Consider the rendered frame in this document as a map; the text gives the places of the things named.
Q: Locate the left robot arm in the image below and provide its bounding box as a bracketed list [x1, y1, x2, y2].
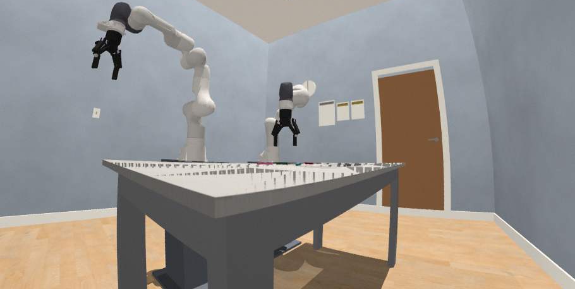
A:
[257, 82, 309, 163]

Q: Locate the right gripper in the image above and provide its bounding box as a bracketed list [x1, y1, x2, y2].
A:
[92, 30, 122, 80]

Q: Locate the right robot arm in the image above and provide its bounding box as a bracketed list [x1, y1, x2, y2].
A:
[97, 2, 215, 161]

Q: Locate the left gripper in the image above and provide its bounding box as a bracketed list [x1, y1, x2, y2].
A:
[271, 109, 300, 147]

